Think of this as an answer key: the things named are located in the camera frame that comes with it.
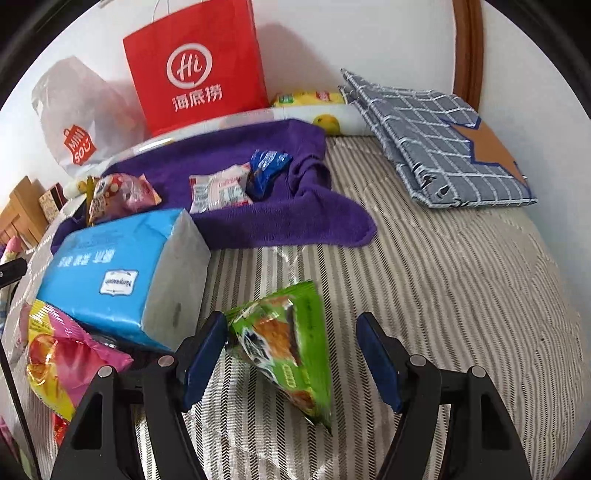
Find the blue snack packet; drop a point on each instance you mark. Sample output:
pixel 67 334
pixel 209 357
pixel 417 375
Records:
pixel 268 166

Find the fruit print paper roll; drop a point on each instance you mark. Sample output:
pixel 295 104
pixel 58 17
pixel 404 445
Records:
pixel 341 117

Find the grey plastic shopping bag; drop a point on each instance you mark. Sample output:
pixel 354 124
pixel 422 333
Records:
pixel 83 115

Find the patterned notebook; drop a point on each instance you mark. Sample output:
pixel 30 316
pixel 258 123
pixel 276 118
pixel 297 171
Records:
pixel 48 203

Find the striped bed mattress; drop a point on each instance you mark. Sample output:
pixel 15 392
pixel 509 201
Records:
pixel 461 300

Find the wooden headboard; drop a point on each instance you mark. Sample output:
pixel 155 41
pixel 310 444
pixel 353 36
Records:
pixel 23 207

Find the grey checked cloth bag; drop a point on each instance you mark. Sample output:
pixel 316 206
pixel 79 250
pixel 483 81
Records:
pixel 415 138

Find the pink panda snack packet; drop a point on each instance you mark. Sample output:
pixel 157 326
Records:
pixel 120 194

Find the blue tissue pack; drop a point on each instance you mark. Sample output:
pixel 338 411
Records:
pixel 115 277

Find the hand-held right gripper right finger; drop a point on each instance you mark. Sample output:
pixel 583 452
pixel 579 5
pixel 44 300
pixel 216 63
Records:
pixel 378 364

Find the white red snack packet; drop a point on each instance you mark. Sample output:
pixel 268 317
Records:
pixel 219 189

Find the green snack packet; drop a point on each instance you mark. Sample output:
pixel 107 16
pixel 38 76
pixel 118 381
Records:
pixel 286 350

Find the brown wooden door frame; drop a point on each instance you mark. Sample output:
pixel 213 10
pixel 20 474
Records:
pixel 468 46

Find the yellow chip bag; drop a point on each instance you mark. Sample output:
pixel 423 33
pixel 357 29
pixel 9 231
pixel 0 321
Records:
pixel 300 99

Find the pink yellow snack bag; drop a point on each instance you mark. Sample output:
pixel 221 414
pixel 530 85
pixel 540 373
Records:
pixel 64 360

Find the red paper bag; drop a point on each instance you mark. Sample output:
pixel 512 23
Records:
pixel 198 92

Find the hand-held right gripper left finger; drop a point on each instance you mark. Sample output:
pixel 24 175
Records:
pixel 203 360

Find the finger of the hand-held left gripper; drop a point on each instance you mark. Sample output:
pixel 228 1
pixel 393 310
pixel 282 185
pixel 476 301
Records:
pixel 11 272

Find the purple towel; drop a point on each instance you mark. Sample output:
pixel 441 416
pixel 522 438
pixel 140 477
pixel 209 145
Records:
pixel 277 221

